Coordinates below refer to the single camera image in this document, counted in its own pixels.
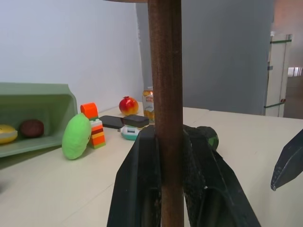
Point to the green plastic bin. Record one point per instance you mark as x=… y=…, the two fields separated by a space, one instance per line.
x=47 y=99

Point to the black smartphone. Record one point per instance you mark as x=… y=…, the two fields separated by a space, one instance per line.
x=111 y=121

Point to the dark green cylinder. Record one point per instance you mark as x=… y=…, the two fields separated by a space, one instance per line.
x=211 y=137

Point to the orange juice can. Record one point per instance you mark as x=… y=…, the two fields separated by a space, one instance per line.
x=148 y=106

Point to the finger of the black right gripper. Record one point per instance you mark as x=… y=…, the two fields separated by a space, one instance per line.
x=290 y=163

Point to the black whiteboard eraser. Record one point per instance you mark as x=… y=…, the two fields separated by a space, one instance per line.
x=136 y=120

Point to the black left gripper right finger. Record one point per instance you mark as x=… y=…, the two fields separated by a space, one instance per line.
x=213 y=189

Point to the light green toy fruit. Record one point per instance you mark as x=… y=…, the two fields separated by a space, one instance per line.
x=75 y=137

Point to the red toy pomegranate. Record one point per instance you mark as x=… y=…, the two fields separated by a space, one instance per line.
x=128 y=106

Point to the white cabinet with green tape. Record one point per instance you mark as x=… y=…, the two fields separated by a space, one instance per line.
x=277 y=71

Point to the white and teal gadget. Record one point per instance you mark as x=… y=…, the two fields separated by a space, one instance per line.
x=129 y=133

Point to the brown wooden pole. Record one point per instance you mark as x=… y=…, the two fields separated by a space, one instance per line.
x=165 y=94

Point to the dark red toy fruit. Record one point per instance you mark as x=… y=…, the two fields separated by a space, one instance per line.
x=32 y=128

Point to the yellow toy fruit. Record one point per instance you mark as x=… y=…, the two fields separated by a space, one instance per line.
x=6 y=134

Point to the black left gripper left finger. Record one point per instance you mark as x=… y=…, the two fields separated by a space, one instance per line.
x=135 y=179

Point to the orange building block stack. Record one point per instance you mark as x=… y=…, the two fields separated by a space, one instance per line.
x=97 y=136

